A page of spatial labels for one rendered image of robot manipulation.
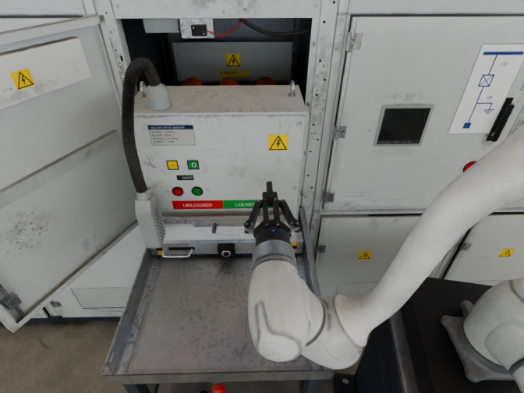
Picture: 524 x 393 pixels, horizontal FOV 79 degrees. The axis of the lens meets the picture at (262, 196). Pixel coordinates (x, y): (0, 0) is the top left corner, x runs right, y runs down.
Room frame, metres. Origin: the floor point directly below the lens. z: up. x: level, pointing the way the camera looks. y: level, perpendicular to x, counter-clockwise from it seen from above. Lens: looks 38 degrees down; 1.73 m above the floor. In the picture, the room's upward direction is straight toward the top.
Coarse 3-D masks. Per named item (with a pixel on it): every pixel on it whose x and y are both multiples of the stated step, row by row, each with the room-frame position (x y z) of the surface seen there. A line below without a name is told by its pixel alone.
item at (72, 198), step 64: (0, 64) 0.76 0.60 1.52; (64, 64) 0.90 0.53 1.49; (0, 128) 0.73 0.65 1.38; (64, 128) 0.87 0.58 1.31; (0, 192) 0.65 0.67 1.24; (64, 192) 0.80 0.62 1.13; (128, 192) 0.99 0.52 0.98; (0, 256) 0.59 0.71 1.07; (64, 256) 0.72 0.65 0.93; (0, 320) 0.51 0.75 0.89
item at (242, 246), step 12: (180, 240) 0.79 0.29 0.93; (192, 240) 0.79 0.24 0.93; (204, 240) 0.79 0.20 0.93; (216, 240) 0.79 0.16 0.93; (228, 240) 0.79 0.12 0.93; (240, 240) 0.79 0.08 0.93; (252, 240) 0.79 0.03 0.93; (300, 240) 0.79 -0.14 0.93; (156, 252) 0.78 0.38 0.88; (180, 252) 0.78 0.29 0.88; (192, 252) 0.78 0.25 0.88; (204, 252) 0.78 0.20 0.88; (216, 252) 0.78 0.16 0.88; (240, 252) 0.78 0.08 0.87; (252, 252) 0.78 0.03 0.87; (300, 252) 0.79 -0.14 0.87
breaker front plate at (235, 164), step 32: (224, 128) 0.79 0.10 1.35; (256, 128) 0.80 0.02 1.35; (288, 128) 0.80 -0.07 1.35; (160, 160) 0.79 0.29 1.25; (224, 160) 0.79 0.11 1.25; (256, 160) 0.80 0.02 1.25; (288, 160) 0.80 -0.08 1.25; (160, 192) 0.79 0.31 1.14; (224, 192) 0.79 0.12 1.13; (256, 192) 0.80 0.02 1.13; (288, 192) 0.80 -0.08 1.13; (192, 224) 0.79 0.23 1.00; (224, 224) 0.79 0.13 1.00; (256, 224) 0.80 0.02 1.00
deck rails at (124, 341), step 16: (304, 240) 0.81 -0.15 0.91; (144, 256) 0.73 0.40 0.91; (160, 256) 0.79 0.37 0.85; (304, 256) 0.78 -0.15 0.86; (144, 272) 0.70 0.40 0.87; (304, 272) 0.71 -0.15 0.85; (144, 288) 0.65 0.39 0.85; (128, 304) 0.55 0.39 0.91; (144, 304) 0.59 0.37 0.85; (128, 320) 0.52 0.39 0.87; (128, 336) 0.48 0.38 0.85; (128, 352) 0.43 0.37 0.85; (112, 368) 0.38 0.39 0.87; (320, 368) 0.39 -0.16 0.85
